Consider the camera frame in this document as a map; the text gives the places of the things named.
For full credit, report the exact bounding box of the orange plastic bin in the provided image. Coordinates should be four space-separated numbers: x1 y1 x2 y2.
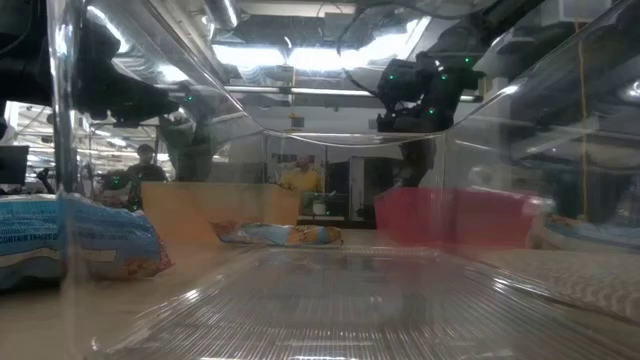
141 181 301 244

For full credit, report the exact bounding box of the person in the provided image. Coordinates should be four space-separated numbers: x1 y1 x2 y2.
102 143 169 211
279 154 324 194

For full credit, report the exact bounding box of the blue granola bar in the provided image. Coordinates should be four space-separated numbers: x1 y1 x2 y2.
542 213 640 251
0 193 174 292

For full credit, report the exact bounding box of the green and brown granola bar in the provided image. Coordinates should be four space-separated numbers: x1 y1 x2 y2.
209 219 345 247

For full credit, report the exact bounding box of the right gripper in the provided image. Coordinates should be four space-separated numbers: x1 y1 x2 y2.
375 52 485 189

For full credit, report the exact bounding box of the clear plastic bin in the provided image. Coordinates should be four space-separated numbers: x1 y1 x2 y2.
47 0 640 360

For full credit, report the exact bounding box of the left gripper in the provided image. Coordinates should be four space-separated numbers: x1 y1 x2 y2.
74 17 180 125

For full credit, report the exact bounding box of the red plastic bin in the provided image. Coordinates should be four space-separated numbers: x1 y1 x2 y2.
373 187 544 247

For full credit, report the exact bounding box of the dark monitor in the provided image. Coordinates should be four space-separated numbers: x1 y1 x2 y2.
0 144 30 186

